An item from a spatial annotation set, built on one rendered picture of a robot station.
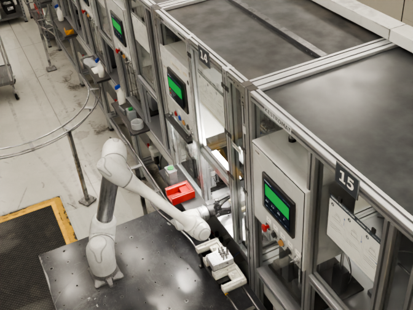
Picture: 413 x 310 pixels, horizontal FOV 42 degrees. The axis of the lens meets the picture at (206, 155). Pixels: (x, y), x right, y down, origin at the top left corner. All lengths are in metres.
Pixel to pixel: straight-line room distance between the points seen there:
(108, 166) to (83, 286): 0.87
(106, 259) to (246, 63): 1.44
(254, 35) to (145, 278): 1.57
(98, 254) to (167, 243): 0.51
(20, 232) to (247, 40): 2.91
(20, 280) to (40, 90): 3.07
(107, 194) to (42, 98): 3.75
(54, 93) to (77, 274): 3.72
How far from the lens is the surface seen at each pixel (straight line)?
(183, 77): 3.03
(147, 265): 3.43
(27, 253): 4.74
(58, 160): 5.65
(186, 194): 3.44
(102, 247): 3.24
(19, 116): 6.57
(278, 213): 2.39
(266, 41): 2.79
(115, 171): 2.90
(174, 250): 3.49
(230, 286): 3.00
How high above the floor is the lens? 3.20
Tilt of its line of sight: 37 degrees down
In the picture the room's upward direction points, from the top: 5 degrees counter-clockwise
